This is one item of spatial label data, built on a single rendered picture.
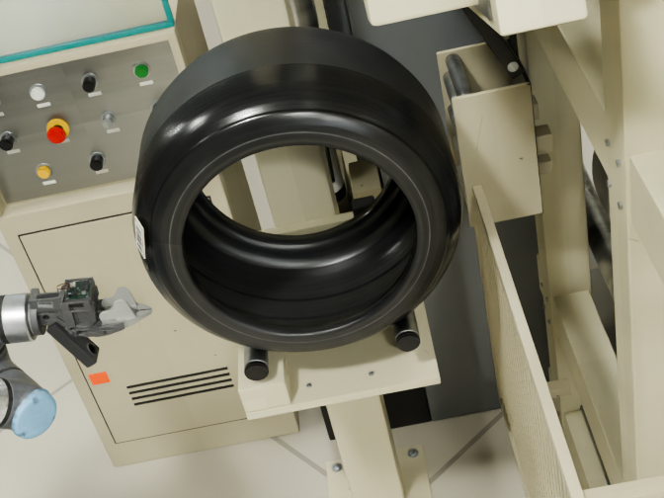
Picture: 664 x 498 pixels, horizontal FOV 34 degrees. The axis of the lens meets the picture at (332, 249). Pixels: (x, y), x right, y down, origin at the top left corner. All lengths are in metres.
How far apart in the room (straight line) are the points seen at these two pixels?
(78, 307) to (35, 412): 0.20
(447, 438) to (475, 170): 1.08
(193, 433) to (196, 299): 1.29
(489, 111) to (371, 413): 0.87
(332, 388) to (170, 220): 0.50
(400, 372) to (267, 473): 1.06
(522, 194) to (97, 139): 1.00
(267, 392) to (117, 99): 0.84
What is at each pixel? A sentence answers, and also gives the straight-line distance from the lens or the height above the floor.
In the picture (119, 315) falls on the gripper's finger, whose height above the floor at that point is 1.02.
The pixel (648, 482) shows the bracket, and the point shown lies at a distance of 1.58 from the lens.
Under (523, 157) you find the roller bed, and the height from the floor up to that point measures 1.04.
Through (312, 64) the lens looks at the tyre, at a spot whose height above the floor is 1.44.
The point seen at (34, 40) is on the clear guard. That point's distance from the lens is 2.44.
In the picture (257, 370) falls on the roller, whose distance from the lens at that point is 1.95.
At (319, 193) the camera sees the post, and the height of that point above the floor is 1.01.
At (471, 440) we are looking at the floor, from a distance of 2.97.
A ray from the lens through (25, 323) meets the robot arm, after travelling 2.00.
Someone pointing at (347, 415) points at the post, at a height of 0.37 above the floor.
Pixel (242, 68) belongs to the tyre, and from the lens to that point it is 1.72.
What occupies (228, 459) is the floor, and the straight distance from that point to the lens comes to 3.09.
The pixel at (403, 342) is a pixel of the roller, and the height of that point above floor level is 0.90.
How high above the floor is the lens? 2.20
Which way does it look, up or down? 37 degrees down
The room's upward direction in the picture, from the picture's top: 14 degrees counter-clockwise
